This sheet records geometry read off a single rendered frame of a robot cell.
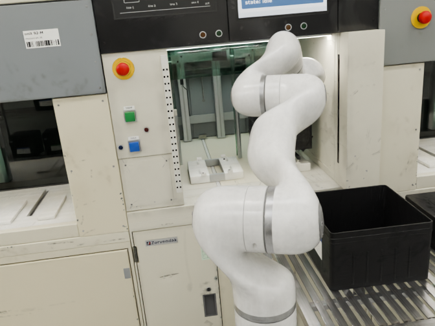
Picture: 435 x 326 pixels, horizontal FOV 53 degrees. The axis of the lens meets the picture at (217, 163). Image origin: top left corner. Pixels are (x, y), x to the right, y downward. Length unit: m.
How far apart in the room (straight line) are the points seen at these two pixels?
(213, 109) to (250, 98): 1.31
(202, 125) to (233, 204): 1.63
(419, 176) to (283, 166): 1.00
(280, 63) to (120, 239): 0.84
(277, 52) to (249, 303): 0.61
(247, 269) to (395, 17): 1.03
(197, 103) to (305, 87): 1.37
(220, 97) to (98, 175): 0.99
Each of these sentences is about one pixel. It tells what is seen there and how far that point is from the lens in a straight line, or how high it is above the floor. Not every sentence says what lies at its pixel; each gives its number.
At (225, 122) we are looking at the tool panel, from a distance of 2.37.
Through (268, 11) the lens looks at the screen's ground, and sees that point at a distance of 1.43.
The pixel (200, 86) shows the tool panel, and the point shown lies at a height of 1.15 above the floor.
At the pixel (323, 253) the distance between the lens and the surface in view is 1.24.
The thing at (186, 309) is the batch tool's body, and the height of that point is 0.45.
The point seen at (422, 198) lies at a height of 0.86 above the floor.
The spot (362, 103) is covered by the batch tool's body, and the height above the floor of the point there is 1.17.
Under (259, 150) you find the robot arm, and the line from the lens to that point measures 0.86.
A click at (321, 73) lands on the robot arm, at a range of 1.44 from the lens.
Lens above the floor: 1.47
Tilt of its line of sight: 18 degrees down
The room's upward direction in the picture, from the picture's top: 5 degrees counter-clockwise
